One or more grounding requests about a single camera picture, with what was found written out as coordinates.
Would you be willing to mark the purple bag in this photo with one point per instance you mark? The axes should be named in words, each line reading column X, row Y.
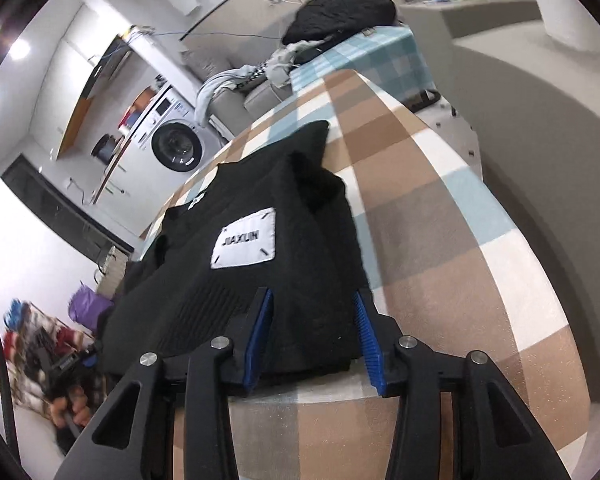
column 87, row 307

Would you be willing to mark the black knit sweater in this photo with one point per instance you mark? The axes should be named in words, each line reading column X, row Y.
column 290, row 260

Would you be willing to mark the grey sofa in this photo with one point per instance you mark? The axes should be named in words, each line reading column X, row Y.
column 260, row 95

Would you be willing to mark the white crumpled garment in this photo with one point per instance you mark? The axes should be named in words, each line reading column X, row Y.
column 215, row 85

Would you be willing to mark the white base cabinet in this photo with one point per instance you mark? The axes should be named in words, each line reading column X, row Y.
column 105, row 200

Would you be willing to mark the dark glass door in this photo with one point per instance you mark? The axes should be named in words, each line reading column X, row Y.
column 55, row 210

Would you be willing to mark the white washing machine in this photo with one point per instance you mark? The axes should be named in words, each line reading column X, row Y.
column 177, row 147

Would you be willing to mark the black jacket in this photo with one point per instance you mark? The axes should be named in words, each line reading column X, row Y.
column 340, row 15

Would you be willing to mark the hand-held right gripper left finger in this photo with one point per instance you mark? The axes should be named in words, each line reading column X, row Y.
column 257, row 345

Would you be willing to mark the black cooking pot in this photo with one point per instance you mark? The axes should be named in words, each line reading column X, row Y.
column 106, row 147

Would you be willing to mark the white paper roll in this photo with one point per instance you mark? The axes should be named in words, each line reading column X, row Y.
column 565, row 5

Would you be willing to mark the person's left hand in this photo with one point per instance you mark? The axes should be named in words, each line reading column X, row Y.
column 72, row 407

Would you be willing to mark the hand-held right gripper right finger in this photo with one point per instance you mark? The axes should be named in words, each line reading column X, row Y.
column 370, row 350

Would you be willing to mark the brown blue checked tablecloth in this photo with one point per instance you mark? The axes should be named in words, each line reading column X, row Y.
column 455, row 260

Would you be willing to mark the brown basin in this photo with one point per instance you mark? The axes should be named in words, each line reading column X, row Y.
column 141, row 99

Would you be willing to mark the wooden shoe rack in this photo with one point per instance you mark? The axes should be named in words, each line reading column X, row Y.
column 30, row 350

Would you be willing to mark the two-tone wicker basket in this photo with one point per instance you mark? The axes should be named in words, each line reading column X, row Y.
column 111, row 267

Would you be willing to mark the red plastic basket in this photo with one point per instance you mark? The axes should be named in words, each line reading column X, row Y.
column 129, row 117

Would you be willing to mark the grey side table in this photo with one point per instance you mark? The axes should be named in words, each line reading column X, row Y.
column 480, row 15

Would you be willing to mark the large grey table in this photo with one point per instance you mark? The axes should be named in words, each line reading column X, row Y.
column 555, row 160

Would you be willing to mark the white wall cabinet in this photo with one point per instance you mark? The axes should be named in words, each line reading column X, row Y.
column 80, row 85

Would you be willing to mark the pale grey crumpled garment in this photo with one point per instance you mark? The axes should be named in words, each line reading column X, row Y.
column 285, row 60

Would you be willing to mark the teal checked cloth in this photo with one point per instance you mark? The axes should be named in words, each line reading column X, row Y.
column 380, row 60

